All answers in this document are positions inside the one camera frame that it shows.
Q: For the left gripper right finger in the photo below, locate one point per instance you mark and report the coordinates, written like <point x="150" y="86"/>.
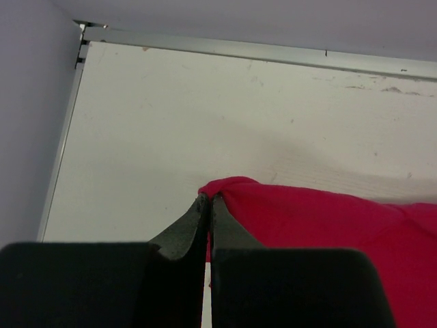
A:
<point x="256" y="286"/>

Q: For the red t shirt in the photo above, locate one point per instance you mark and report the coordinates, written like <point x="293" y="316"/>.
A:
<point x="399" y="239"/>

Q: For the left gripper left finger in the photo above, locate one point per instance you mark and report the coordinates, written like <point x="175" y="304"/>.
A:
<point x="158" y="283"/>

